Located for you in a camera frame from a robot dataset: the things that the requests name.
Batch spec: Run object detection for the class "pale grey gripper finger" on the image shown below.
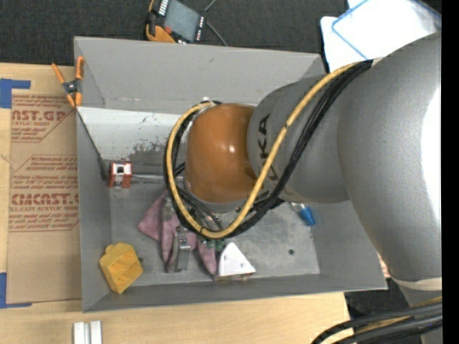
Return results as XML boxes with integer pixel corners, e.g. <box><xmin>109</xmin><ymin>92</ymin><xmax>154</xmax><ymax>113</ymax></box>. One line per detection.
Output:
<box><xmin>174</xmin><ymin>226</ymin><xmax>192</xmax><ymax>272</ymax></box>

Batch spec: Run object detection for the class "pink cloth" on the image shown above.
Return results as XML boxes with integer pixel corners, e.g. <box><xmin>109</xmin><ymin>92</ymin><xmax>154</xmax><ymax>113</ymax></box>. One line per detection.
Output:
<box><xmin>138</xmin><ymin>190</ymin><xmax>219</xmax><ymax>276</ymax></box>

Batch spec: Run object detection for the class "white triangular block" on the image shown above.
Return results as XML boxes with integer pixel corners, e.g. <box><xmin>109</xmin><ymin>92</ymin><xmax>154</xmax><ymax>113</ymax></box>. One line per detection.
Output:
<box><xmin>216</xmin><ymin>241</ymin><xmax>257</xmax><ymax>280</ymax></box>

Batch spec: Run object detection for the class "yellow toy block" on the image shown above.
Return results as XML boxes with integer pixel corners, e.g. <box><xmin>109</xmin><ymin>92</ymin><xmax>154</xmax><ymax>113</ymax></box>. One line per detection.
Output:
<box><xmin>98</xmin><ymin>242</ymin><xmax>145</xmax><ymax>295</ymax></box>

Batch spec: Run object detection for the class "red and white small box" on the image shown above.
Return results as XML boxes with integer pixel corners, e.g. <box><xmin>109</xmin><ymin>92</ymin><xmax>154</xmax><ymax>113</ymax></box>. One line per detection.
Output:
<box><xmin>108</xmin><ymin>161</ymin><xmax>133</xmax><ymax>190</ymax></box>

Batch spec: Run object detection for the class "small blue plastic piece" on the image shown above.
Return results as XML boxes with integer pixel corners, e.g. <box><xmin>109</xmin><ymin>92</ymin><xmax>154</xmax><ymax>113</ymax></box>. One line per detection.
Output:
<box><xmin>292</xmin><ymin>204</ymin><xmax>317</xmax><ymax>227</ymax></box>

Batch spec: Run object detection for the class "brown cardboard board, red print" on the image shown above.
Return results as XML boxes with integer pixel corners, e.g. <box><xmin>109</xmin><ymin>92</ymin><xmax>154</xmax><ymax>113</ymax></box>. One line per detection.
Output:
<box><xmin>0</xmin><ymin>62</ymin><xmax>84</xmax><ymax>310</ymax></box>

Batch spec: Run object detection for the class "grey metal bin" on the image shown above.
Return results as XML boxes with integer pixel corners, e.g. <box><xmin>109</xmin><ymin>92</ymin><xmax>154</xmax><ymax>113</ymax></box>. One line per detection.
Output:
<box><xmin>73</xmin><ymin>36</ymin><xmax>390</xmax><ymax>313</ymax></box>

